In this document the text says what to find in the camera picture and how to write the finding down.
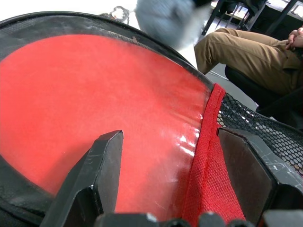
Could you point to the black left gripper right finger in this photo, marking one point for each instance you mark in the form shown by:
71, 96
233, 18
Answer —
251, 170

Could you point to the red table tennis paddle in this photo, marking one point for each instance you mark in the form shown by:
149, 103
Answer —
94, 94

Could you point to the black zippered paddle case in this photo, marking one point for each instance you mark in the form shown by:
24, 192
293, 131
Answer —
213, 179

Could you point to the bystander's left hand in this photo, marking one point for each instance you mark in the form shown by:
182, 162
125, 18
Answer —
300, 35

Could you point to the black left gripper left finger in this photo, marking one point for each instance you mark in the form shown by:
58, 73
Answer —
90, 179

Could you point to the bystander's right hand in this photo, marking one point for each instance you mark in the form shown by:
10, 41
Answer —
292, 39

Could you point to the black office chair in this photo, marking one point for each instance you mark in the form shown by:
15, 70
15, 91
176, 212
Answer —
267, 99

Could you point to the black metal furniture frame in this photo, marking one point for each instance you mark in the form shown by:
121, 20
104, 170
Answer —
260, 14

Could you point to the metal zipper pull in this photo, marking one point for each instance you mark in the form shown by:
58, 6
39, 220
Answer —
119, 13

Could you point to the seated person in brown trousers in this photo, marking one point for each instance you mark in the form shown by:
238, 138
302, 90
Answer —
248, 54

